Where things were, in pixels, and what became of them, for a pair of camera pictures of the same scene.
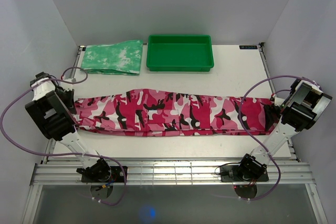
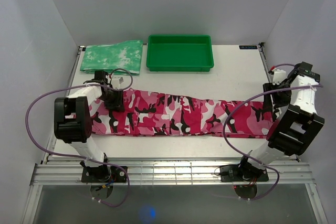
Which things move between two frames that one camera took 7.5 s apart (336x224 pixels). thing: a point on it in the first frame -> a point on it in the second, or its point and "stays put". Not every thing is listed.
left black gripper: x=70 y=103 -> x=117 y=104
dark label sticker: x=248 y=47 stays put
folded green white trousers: x=123 y=59 stays put
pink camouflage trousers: x=161 y=112 stays put
